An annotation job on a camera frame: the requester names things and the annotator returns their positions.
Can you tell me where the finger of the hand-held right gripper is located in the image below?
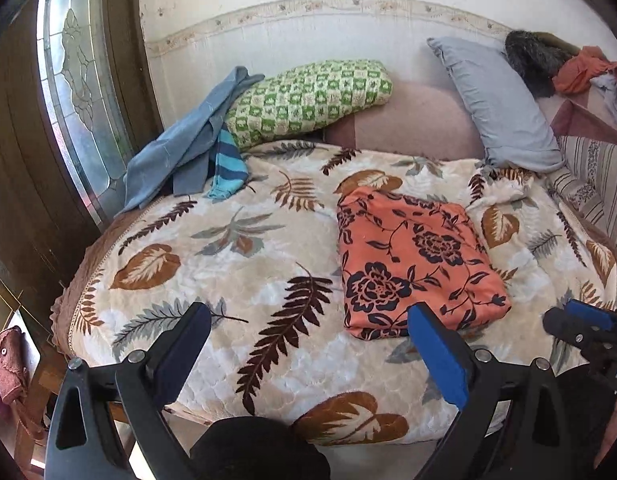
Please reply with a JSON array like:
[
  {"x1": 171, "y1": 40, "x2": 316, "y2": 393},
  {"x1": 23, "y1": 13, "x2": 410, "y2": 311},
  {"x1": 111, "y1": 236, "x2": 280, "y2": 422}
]
[
  {"x1": 543, "y1": 307, "x2": 600, "y2": 350},
  {"x1": 563, "y1": 299, "x2": 617, "y2": 332}
]

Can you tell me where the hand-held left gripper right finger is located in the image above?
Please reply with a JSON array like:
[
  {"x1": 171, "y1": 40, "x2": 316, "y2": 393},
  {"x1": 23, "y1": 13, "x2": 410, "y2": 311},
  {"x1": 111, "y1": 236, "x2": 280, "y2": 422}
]
[{"x1": 407, "y1": 302, "x2": 574, "y2": 480}]

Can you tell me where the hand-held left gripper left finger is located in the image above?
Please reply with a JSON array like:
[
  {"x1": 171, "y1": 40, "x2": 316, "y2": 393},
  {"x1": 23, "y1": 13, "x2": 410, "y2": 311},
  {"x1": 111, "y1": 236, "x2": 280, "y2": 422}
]
[{"x1": 43, "y1": 301, "x2": 212, "y2": 480}]

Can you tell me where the orange floral garment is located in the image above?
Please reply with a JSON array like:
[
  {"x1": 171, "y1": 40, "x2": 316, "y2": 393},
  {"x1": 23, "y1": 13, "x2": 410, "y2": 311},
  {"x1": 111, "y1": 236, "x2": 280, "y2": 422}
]
[{"x1": 335, "y1": 186, "x2": 513, "y2": 342}]

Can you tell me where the leaf print fleece blanket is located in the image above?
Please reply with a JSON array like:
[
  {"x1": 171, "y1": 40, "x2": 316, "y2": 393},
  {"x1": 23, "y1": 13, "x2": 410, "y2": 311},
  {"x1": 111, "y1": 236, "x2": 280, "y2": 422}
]
[{"x1": 51, "y1": 140, "x2": 617, "y2": 446}]

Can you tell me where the person's left leg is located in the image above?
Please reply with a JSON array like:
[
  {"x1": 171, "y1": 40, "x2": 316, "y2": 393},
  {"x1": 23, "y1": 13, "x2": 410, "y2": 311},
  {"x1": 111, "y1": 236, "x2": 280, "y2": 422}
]
[{"x1": 188, "y1": 416, "x2": 331, "y2": 480}]

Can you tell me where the striped floral bedsheet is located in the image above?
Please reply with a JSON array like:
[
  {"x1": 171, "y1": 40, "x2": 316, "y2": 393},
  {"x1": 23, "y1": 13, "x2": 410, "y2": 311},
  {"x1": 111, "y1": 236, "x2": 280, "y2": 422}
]
[{"x1": 545, "y1": 135, "x2": 617, "y2": 256}]

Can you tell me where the wooden chair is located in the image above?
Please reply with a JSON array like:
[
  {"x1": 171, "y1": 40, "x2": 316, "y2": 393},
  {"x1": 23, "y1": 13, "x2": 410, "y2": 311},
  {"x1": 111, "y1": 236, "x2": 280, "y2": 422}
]
[{"x1": 8, "y1": 305, "x2": 139, "y2": 480}]

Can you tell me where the grey blue cloth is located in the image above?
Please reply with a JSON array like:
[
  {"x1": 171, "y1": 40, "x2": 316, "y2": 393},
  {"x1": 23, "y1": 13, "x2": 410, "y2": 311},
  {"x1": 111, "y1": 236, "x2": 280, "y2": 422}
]
[{"x1": 172, "y1": 127, "x2": 215, "y2": 197}]

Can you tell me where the pink brown towel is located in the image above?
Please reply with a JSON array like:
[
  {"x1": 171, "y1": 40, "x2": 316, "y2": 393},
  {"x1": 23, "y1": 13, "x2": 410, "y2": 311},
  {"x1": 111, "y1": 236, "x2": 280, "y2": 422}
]
[{"x1": 0, "y1": 325, "x2": 33, "y2": 407}]

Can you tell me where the teal striped cloth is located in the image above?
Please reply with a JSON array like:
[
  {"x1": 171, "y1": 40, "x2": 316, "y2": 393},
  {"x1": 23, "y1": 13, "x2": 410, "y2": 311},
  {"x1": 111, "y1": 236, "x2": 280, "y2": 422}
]
[{"x1": 204, "y1": 129, "x2": 250, "y2": 201}]

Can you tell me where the maroon blanket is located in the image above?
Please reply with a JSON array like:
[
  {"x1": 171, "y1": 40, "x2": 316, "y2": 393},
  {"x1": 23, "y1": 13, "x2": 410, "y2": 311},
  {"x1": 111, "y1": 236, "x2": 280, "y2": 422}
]
[{"x1": 548, "y1": 99, "x2": 617, "y2": 148}]

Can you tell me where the light blue cloth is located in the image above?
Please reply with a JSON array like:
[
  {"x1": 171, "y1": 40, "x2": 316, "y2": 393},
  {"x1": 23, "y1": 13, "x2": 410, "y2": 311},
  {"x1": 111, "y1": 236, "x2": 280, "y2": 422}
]
[{"x1": 123, "y1": 66, "x2": 265, "y2": 211}]

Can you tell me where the crumpled white cloth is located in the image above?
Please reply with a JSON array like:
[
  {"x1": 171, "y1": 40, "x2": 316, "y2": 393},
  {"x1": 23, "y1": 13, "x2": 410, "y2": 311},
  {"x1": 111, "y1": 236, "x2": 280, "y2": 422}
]
[{"x1": 591, "y1": 72, "x2": 617, "y2": 126}]

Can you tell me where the grey pillow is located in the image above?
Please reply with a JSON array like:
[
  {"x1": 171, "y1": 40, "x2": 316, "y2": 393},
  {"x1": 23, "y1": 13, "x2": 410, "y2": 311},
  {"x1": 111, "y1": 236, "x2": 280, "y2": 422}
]
[{"x1": 427, "y1": 36, "x2": 566, "y2": 173}]

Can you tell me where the pink bed headboard cushion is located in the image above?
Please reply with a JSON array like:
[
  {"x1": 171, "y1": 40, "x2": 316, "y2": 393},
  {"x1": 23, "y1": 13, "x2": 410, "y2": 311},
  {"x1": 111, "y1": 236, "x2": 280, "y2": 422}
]
[{"x1": 322, "y1": 82, "x2": 489, "y2": 161}]

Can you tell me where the crumpled orange red cloth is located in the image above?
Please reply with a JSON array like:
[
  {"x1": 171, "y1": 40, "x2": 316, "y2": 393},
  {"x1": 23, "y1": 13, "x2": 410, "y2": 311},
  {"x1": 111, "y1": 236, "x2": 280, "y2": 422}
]
[{"x1": 552, "y1": 46, "x2": 617, "y2": 96}]

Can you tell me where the dark furry garment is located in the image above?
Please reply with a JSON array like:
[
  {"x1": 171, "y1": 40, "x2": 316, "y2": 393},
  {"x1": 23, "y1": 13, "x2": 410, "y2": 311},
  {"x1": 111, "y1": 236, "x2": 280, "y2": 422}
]
[{"x1": 504, "y1": 30, "x2": 581, "y2": 100}]

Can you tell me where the green checkered pillow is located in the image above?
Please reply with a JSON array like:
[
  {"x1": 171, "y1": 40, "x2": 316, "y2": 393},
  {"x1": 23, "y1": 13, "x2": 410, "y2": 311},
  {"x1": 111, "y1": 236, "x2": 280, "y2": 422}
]
[{"x1": 224, "y1": 59, "x2": 394, "y2": 151}]

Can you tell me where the stained glass window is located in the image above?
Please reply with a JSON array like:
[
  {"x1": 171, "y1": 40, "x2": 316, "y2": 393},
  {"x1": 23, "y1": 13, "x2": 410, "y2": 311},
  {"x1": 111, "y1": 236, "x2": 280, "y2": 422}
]
[{"x1": 36, "y1": 0, "x2": 139, "y2": 226}]

